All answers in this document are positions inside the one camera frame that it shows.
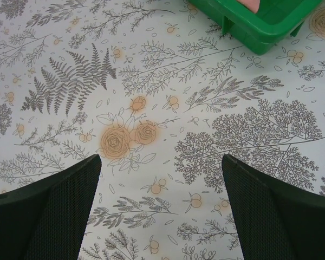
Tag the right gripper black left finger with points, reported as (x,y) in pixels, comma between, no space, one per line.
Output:
(47,219)

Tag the green plastic bin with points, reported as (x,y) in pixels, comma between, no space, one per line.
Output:
(258,31)

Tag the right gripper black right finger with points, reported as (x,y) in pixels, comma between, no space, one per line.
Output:
(274,220)

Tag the floral patterned table mat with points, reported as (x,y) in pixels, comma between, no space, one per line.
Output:
(160,94)

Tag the salmon pink t shirt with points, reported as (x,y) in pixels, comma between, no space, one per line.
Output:
(252,5)

